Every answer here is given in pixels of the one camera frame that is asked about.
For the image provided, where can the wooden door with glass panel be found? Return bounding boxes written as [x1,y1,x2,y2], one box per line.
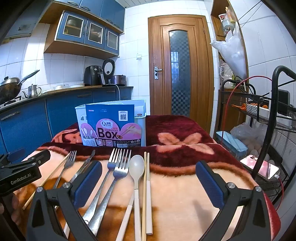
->
[148,15,214,135]

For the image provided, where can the black air fryer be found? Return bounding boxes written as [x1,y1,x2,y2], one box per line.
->
[83,65,106,87]

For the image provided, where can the blue ceiling cabinets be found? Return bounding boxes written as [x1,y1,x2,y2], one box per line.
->
[39,0,126,33]

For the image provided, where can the white power strip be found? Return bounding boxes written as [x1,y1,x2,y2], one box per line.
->
[245,103,292,127]

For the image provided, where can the steel kettle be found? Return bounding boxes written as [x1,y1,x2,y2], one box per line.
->
[22,84,42,98]

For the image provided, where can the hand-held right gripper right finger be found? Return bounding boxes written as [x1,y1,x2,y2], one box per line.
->
[196,160,272,241]

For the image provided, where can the range hood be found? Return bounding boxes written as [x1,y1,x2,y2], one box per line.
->
[5,0,45,40]

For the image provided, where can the pink smartphone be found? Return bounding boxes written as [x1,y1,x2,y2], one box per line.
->
[240,155,279,180]

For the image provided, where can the white plastic bag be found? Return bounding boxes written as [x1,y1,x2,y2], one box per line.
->
[210,27,247,80]

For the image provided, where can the rice cooker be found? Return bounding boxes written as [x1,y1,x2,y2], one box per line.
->
[102,59,127,87]

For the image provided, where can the small steel fork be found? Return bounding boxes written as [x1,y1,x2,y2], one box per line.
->
[54,151,77,189]

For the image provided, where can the person's left hand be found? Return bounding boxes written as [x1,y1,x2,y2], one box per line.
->
[0,192,25,223]

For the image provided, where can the black power adapter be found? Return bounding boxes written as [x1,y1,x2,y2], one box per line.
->
[276,89,291,114]

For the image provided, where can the wooden shelf unit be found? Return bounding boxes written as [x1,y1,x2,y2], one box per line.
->
[210,0,250,139]

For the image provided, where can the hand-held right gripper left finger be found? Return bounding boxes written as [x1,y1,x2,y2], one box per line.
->
[26,160,102,241]

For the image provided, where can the plastic bag of eggs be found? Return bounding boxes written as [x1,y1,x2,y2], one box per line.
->
[231,122,271,163]

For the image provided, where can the black wire rack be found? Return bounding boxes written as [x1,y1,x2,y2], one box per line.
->
[215,65,296,204]

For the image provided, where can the blue kitchen base cabinets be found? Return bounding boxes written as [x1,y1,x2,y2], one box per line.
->
[0,86,134,163]

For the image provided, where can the clear plastic pitcher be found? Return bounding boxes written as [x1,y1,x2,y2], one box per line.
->
[218,59,235,90]

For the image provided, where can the steel wok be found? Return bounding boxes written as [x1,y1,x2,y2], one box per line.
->
[0,70,40,105]

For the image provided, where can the beige plastic spoon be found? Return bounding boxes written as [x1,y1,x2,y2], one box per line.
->
[129,155,145,241]

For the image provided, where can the red and peach floral blanket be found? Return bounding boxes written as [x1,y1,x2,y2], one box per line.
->
[14,115,281,241]

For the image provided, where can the thin wooden chopstick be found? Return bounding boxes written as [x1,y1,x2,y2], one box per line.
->
[22,153,71,210]
[142,152,148,241]

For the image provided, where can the large steel fork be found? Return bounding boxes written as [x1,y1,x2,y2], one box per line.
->
[82,148,122,224]
[88,149,132,235]

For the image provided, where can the red cable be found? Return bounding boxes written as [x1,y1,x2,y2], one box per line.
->
[217,75,284,211]

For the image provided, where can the light blue lidded container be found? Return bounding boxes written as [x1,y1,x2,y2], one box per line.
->
[216,131,248,161]

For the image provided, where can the light blue utensil holder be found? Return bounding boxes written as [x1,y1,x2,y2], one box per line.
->
[75,99,147,147]

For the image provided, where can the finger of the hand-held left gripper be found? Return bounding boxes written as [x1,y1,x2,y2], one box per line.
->
[14,149,51,166]

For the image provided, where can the blue glass-door wall cabinet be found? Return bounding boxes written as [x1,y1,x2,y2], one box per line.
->
[44,10,125,59]

